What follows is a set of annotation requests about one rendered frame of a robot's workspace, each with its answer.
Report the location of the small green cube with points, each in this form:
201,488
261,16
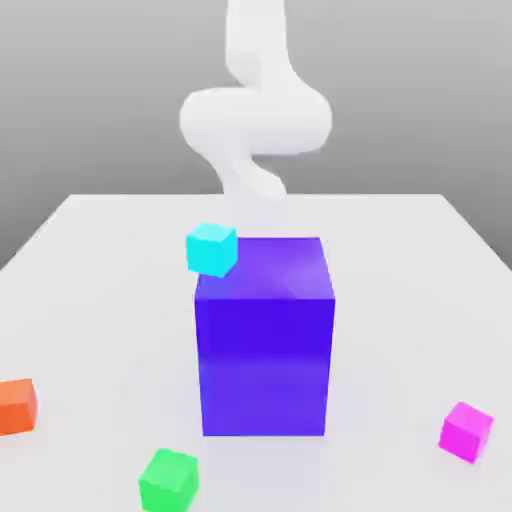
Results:
168,482

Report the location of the small orange cube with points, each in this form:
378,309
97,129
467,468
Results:
16,406

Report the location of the small magenta cube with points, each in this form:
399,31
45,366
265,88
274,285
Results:
464,434

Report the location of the small cyan cube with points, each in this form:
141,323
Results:
210,252

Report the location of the large purple box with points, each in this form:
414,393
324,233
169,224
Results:
264,360

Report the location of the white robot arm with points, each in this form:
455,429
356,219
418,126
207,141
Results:
256,120

